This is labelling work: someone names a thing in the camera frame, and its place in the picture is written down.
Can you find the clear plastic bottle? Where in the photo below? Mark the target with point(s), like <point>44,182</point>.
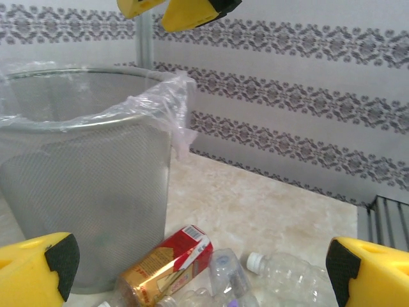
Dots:
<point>287,278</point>
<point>195,299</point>

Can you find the grey metal mesh bin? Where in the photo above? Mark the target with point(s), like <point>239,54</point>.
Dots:
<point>96,198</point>

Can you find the aluminium side rail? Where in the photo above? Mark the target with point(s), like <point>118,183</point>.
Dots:
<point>386,220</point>

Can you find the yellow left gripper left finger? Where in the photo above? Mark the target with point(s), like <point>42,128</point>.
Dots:
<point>25,275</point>

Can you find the clear plastic bin liner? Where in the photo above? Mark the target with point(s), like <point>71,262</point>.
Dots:
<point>153,99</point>

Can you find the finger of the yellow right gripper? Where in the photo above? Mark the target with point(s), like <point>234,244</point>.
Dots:
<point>132,8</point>
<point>191,16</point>

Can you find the aluminium frame post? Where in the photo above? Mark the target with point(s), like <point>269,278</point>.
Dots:
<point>145,41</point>

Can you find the red and gold carton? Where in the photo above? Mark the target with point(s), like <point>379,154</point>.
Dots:
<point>166,265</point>

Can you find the purple label clear bottle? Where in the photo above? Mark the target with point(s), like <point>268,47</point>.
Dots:
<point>230,278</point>

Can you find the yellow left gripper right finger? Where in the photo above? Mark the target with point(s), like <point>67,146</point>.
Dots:
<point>377,278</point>

